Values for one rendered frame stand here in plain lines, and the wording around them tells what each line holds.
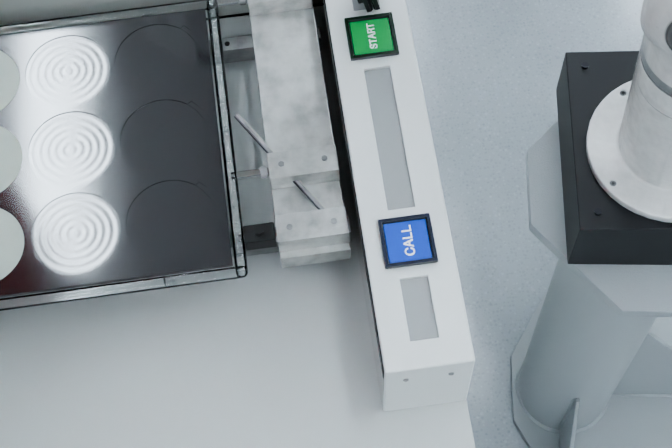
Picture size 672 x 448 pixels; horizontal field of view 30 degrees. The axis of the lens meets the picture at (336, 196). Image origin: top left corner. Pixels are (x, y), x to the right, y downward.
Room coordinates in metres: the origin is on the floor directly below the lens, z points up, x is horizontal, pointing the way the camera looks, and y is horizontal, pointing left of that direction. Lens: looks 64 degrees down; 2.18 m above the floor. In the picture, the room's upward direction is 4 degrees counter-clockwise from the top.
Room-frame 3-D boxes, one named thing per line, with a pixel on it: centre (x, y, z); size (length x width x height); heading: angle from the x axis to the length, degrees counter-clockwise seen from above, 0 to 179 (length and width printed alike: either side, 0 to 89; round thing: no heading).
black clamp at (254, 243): (0.58, 0.09, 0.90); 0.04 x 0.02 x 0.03; 95
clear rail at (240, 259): (0.72, 0.12, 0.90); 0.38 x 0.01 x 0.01; 5
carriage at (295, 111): (0.74, 0.04, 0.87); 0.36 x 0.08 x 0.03; 5
